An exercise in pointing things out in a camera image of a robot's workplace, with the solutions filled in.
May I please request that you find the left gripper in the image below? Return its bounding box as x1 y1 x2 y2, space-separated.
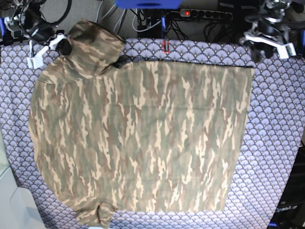
240 19 296 59

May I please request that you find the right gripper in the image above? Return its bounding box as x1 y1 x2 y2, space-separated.
26 20 66 69

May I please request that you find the camouflage T-shirt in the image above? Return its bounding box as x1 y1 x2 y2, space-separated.
29 20 254 227

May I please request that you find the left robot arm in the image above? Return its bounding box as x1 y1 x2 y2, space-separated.
239 0 296 63

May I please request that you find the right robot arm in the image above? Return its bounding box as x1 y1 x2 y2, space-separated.
0 0 72 69

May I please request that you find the black power strip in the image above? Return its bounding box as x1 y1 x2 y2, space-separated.
179 9 233 21

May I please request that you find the red and black clamp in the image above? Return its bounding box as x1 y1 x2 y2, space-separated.
162 40 170 54

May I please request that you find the light grey plastic furniture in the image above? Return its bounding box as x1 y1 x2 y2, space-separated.
0 138 45 229

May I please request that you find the black OpenArm base box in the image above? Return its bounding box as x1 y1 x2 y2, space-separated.
268 146 305 229

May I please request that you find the blue mount bracket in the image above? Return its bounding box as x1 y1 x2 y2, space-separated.
115 0 182 9

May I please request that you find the blue clamp handle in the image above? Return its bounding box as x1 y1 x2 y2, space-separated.
161 17 166 39

